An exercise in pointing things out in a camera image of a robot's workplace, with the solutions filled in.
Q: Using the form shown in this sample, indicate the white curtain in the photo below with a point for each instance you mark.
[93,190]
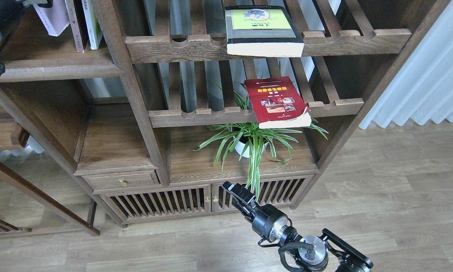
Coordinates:
[423,89]

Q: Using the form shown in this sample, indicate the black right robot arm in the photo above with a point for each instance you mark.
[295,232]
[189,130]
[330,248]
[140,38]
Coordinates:
[297,253]

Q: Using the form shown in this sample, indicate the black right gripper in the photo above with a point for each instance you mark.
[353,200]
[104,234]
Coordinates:
[267,221]

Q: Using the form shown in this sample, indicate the green and black book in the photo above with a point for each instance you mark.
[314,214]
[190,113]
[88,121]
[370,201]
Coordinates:
[261,31]

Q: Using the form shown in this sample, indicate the brass drawer knob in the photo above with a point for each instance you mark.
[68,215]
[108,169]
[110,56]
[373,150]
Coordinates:
[123,182]

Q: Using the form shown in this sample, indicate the dark wooden bookshelf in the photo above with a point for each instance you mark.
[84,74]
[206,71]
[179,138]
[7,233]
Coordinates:
[137,106]

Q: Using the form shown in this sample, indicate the white plant pot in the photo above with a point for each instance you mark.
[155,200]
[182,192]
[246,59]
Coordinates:
[250,146]

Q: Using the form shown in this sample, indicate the white green upright book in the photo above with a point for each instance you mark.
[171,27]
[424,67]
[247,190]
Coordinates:
[93,27]

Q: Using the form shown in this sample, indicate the red cover book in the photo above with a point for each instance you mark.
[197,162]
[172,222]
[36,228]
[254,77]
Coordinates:
[277,103]

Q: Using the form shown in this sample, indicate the green spider plant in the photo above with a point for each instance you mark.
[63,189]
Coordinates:
[226,132]

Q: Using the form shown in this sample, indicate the white lavender book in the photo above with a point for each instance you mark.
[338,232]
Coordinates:
[55,19]

